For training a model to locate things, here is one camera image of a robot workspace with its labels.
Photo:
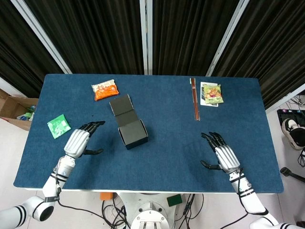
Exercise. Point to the red-brown chopsticks in clear sleeve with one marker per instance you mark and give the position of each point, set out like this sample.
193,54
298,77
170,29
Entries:
195,100

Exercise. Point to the blue felt table mat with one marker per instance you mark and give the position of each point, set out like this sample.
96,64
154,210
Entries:
166,155

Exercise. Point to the orange block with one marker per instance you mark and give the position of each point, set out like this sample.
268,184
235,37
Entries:
106,196

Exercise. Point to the orange snack packet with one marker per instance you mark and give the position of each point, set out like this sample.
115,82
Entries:
106,90

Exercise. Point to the black paper box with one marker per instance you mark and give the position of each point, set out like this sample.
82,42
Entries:
132,134

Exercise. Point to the white printed packet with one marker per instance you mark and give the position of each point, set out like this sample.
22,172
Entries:
205,84

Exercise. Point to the green vegetable snack bag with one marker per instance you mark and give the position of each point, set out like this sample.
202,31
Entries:
212,95

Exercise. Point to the black pleated curtain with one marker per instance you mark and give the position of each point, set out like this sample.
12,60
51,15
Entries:
188,35
90,35
21,55
271,47

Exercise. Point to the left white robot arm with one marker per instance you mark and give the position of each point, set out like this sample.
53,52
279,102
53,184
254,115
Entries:
51,184

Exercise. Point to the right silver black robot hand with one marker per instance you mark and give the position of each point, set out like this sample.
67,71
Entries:
226,156

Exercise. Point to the green foil packet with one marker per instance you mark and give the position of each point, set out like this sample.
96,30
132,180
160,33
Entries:
58,126

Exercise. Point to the white frame post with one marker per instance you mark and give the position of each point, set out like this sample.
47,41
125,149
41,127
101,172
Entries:
43,35
286,97
226,40
146,35

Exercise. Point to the brown cardboard box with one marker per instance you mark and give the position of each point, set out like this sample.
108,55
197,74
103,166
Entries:
12,107

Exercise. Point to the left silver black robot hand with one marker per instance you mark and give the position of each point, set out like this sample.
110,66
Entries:
76,140

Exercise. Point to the black and white shoe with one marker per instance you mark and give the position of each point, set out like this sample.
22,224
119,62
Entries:
294,134

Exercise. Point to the green block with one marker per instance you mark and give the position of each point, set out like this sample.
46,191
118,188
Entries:
174,200

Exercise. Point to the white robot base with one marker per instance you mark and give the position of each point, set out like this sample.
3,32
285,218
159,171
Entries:
150,212

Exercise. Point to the black electronic device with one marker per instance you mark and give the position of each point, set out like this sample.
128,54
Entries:
287,115

